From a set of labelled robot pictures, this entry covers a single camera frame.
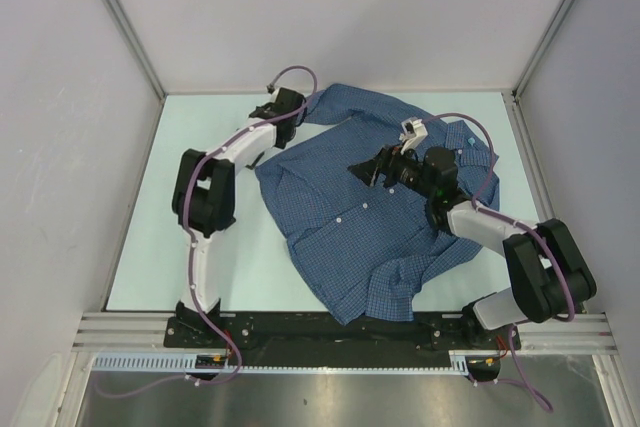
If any aluminium front rail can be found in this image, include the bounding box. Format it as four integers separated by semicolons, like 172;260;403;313
72;313;618;355

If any left aluminium frame post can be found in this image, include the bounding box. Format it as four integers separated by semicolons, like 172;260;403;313
101;0;167;101

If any right aluminium frame post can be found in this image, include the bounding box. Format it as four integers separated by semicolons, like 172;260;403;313
511;0;577;101

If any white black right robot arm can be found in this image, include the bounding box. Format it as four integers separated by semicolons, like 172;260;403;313
348;146;597;348

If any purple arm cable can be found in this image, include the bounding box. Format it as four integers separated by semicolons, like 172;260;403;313
424;111;576;413
94;64;321;398

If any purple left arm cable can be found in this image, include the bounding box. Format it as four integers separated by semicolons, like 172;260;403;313
94;64;321;398

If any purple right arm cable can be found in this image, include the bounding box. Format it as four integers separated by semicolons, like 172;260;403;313
424;111;576;413

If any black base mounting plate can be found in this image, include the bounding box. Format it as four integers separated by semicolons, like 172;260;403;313
163;311;521;360

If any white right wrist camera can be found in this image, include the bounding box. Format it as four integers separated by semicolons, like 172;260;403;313
399;117;428;154

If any white slotted cable duct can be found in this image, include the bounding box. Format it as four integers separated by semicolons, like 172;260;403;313
92;350;502;376

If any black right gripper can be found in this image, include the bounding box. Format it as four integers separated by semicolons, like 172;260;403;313
348;140;435;199

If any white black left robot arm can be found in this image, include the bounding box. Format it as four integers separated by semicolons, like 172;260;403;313
172;87;306;347

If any aluminium frame post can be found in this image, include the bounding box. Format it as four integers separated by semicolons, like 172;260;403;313
101;0;167;101
511;0;577;101

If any blue checked shirt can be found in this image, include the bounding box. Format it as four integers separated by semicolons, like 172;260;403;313
255;84;480;324

